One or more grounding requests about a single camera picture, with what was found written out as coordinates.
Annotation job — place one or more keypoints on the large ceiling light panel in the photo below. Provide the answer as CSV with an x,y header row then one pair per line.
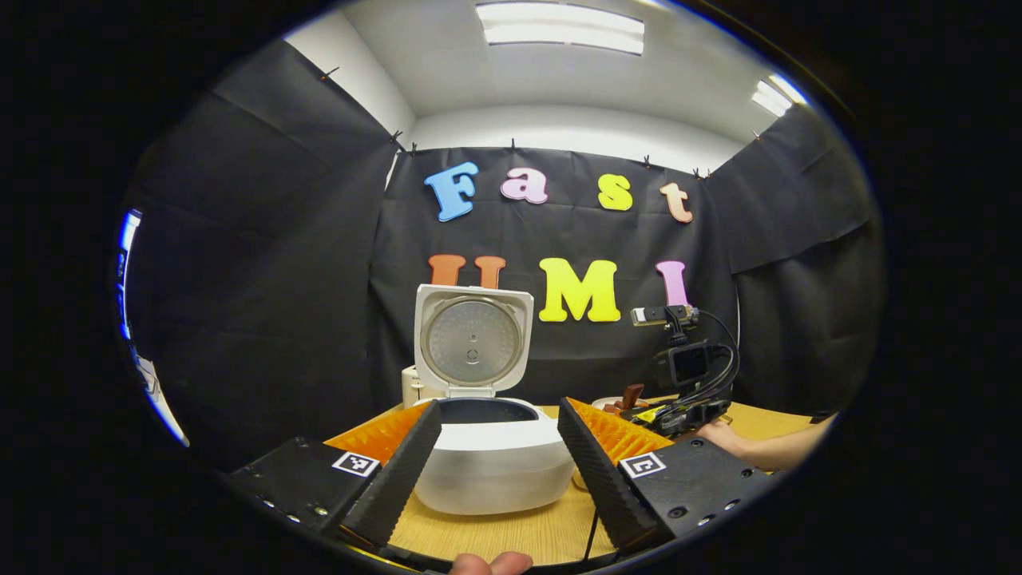
x,y
559,28

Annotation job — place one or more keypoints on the white toaster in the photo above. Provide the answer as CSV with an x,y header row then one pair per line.
x,y
409,387

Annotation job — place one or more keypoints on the glowing blue-white screen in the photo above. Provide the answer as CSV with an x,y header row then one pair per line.
x,y
129,231

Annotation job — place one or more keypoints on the white printed sign board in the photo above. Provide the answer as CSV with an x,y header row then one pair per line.
x,y
164,415

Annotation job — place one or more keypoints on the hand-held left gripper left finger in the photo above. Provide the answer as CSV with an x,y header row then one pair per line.
x,y
399,479

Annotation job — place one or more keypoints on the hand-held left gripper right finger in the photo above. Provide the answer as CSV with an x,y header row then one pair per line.
x,y
603,479

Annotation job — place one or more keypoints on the white rice cooker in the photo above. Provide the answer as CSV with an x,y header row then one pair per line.
x,y
495,471

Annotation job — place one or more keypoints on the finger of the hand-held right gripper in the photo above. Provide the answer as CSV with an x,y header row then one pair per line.
x,y
651,415

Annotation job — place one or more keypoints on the small ceiling light panel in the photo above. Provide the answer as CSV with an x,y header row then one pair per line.
x,y
778,96

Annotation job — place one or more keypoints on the black backdrop cloth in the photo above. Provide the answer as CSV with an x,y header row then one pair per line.
x,y
279,279

